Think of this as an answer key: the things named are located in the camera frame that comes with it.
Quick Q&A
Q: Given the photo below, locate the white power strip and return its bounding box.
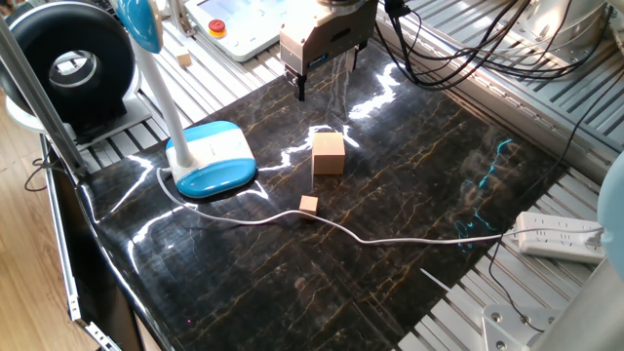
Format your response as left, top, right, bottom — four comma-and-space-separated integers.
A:
515, 211, 606, 265

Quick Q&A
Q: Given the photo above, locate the white teach pendant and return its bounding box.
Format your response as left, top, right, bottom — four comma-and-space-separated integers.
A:
183, 0, 290, 63

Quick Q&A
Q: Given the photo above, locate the thin black cable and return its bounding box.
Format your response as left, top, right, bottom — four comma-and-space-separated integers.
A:
487, 70, 624, 334

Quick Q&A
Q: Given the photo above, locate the blue and white desk lamp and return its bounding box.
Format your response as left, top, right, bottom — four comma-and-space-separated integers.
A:
114, 0, 258, 199

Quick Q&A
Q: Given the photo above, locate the black ring-shaped device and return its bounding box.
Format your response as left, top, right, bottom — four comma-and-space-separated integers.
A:
0, 1, 138, 136

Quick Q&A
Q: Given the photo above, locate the grey Schunk gripper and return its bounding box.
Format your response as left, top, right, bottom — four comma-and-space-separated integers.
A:
280, 2, 379, 102

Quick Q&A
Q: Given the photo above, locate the white plate under ring device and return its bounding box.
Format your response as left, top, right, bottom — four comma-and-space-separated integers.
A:
4, 90, 153, 147

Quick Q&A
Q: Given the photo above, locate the black gripper cable bundle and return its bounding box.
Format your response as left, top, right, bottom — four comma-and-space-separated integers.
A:
373, 0, 616, 92

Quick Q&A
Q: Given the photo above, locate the black cable on floor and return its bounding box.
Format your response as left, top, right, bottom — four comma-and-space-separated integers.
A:
23, 156, 67, 193

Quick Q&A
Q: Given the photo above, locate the silver cylindrical pedestal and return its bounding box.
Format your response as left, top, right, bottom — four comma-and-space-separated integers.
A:
514, 0, 618, 80

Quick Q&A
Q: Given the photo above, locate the large wooden cube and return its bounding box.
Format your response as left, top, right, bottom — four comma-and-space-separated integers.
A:
311, 132, 347, 176

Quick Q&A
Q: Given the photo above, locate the black marble pattern mat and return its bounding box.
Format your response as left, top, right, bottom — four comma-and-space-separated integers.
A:
77, 41, 569, 351

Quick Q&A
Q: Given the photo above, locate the aluminium frame post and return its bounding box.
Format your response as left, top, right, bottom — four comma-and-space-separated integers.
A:
0, 18, 90, 177

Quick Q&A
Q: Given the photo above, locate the silver robot mounting plate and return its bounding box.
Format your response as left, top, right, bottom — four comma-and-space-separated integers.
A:
481, 303, 563, 351

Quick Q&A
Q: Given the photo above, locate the white lamp power cable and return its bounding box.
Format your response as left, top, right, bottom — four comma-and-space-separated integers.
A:
155, 167, 605, 246

